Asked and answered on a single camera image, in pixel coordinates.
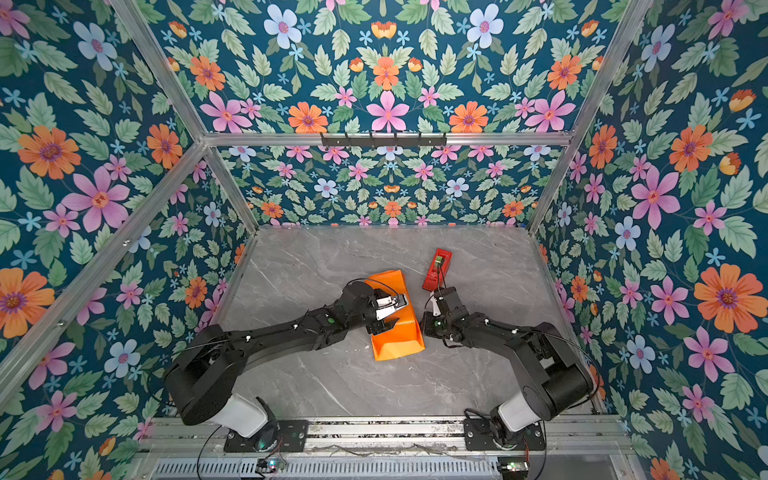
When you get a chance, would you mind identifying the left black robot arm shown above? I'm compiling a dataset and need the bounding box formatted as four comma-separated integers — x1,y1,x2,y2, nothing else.
163,279,409,439

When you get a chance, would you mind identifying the left small circuit board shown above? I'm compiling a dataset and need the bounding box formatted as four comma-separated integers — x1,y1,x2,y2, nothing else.
257,458,287,475

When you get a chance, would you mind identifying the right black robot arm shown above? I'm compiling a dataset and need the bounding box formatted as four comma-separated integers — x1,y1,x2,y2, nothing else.
421,287,594,448

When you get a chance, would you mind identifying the black hook rail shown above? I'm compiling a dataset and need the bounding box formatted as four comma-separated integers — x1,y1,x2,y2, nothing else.
320,133,448,148

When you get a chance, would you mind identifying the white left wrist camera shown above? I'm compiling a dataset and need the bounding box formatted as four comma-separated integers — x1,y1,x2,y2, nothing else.
375,294,409,321

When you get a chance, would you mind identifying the aluminium mounting rail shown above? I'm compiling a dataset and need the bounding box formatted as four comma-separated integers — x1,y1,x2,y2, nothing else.
138,414,634,459

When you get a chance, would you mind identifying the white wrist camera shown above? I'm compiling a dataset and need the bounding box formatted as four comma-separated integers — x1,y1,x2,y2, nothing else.
425,294,441,317
375,294,409,321

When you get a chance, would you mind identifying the small circuit board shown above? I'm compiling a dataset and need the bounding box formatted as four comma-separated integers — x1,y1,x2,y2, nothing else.
257,458,287,475
497,459,530,480

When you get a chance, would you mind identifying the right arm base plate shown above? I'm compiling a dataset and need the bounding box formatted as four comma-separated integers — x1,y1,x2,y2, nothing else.
463,408,546,451

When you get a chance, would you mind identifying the right small circuit board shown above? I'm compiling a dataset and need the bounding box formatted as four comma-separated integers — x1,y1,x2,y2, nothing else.
497,459,530,480

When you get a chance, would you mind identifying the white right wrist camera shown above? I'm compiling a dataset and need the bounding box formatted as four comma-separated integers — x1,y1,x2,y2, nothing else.
425,294,441,317

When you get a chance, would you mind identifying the yellow orange wrapping paper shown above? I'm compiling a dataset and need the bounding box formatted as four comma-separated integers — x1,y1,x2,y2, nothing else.
365,270,425,362

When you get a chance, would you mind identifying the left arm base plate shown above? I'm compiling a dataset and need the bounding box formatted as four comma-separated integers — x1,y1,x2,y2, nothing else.
223,420,310,454

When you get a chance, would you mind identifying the red tape dispenser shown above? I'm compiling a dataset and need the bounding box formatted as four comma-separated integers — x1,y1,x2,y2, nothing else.
422,248,453,292

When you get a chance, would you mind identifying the white slotted cable duct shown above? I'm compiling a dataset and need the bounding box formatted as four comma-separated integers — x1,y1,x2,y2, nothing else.
151,457,501,479

